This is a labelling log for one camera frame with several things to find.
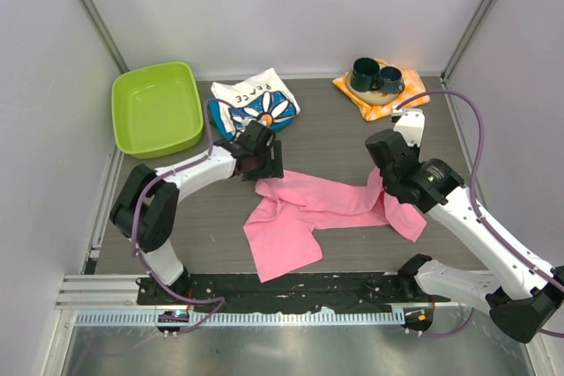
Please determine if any orange checkered cloth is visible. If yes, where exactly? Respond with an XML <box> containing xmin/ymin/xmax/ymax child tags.
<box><xmin>333</xmin><ymin>58</ymin><xmax>430</xmax><ymax>122</ymax></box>

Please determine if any pink t shirt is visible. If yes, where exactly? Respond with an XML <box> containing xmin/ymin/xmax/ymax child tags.
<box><xmin>243</xmin><ymin>169</ymin><xmax>427</xmax><ymax>283</ymax></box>

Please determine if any dark blue mug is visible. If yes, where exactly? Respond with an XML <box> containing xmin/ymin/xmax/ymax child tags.
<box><xmin>379</xmin><ymin>66</ymin><xmax>404</xmax><ymax>94</ymax></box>

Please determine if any dark green mug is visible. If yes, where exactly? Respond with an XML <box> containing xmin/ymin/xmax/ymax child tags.
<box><xmin>349</xmin><ymin>57</ymin><xmax>380</xmax><ymax>92</ymax></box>

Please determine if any lime green plastic tub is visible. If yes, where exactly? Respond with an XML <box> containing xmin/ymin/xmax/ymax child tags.
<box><xmin>111</xmin><ymin>62</ymin><xmax>204</xmax><ymax>159</ymax></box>

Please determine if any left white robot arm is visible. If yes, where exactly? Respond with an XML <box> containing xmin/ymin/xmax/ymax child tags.
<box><xmin>109</xmin><ymin>121</ymin><xmax>284</xmax><ymax>305</ymax></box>

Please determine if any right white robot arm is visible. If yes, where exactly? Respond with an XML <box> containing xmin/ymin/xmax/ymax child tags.
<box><xmin>365</xmin><ymin>129</ymin><xmax>563</xmax><ymax>343</ymax></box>

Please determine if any blue folded t shirt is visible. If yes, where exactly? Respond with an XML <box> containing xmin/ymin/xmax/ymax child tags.
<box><xmin>208</xmin><ymin>99</ymin><xmax>247</xmax><ymax>140</ymax></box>

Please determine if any white daisy print t shirt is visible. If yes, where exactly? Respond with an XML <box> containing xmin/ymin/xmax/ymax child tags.
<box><xmin>211</xmin><ymin>68</ymin><xmax>301</xmax><ymax>132</ymax></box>

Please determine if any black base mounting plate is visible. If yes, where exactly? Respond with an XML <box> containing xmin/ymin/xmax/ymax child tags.
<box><xmin>136</xmin><ymin>270</ymin><xmax>454</xmax><ymax>313</ymax></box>

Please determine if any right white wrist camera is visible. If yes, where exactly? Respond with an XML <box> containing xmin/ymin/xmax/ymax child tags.
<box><xmin>390</xmin><ymin>107</ymin><xmax>426</xmax><ymax>148</ymax></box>

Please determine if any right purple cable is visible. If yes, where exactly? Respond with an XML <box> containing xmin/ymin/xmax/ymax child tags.
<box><xmin>394</xmin><ymin>89</ymin><xmax>564</xmax><ymax>338</ymax></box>

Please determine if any slotted white cable duct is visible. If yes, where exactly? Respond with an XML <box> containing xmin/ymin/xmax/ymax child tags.
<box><xmin>75</xmin><ymin>307</ymin><xmax>404</xmax><ymax>328</ymax></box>

